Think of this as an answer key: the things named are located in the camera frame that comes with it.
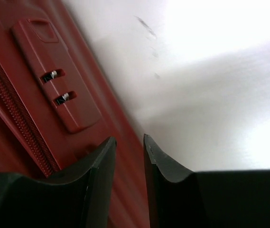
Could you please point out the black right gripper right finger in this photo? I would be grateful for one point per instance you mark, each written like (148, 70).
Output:
(182, 198)

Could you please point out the red hard-shell suitcase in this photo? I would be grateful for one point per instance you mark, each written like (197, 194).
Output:
(56, 106)

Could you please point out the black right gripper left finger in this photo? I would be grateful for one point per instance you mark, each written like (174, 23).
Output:
(76, 197)

